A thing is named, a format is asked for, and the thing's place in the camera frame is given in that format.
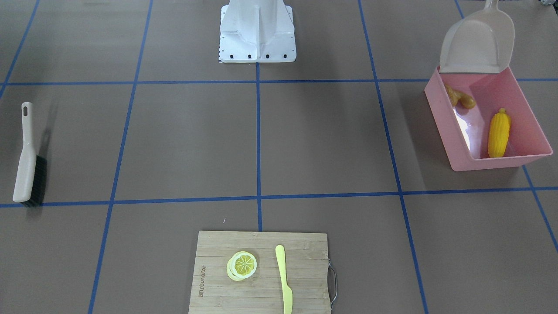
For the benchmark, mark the tan toy ginger root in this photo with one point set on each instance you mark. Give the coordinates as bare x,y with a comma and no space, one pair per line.
455,97

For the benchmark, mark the yellow toy corn cob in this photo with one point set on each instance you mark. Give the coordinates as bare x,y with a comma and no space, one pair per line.
499,134

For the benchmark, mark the beige plastic dustpan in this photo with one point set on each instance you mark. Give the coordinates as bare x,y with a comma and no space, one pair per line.
481,43

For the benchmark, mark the beige hand brush black bristles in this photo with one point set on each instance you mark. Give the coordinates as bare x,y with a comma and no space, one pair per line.
30,181

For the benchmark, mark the pink plastic bin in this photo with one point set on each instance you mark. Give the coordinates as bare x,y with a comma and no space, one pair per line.
464,132

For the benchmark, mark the bamboo cutting board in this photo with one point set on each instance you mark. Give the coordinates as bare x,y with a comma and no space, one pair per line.
307,262

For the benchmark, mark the yellow toy lemon slices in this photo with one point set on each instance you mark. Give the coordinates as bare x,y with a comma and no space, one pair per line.
241,266

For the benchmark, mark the yellow plastic toy knife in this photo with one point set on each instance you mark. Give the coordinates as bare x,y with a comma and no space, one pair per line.
287,293

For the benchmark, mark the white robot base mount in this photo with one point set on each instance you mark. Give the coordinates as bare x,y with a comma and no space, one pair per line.
257,31

